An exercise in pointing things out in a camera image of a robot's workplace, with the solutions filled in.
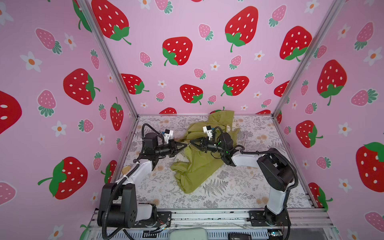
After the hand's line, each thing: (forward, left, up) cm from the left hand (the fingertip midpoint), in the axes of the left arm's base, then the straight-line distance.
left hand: (186, 146), depth 78 cm
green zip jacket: (-2, -7, -20) cm, 21 cm away
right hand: (+1, -2, +1) cm, 3 cm away
